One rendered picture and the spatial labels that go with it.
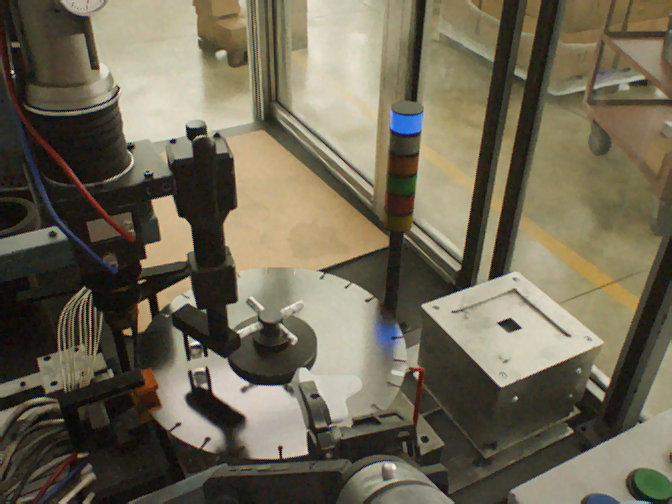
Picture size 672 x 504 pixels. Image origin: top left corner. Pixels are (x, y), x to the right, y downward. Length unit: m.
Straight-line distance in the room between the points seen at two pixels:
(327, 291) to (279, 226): 0.51
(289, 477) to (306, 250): 0.87
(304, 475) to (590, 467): 0.42
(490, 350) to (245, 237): 0.63
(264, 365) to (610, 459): 0.41
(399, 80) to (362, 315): 0.53
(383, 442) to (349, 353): 0.30
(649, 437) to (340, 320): 0.39
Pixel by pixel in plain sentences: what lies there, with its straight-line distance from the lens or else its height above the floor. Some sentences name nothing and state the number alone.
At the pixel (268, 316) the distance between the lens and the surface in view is 0.81.
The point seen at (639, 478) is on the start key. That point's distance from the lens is 0.85.
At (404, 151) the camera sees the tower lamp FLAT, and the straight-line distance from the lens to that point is 0.95.
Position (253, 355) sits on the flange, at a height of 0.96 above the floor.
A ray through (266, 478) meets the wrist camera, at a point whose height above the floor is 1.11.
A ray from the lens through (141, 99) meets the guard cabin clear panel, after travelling 1.81.
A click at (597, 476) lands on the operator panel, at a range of 0.84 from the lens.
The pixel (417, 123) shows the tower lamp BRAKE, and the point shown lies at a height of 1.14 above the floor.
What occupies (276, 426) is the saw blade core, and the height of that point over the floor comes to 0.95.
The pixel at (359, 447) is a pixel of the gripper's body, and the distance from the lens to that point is 0.55.
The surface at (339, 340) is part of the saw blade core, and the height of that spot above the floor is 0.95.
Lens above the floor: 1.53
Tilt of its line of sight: 36 degrees down
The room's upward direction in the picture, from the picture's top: 1 degrees clockwise
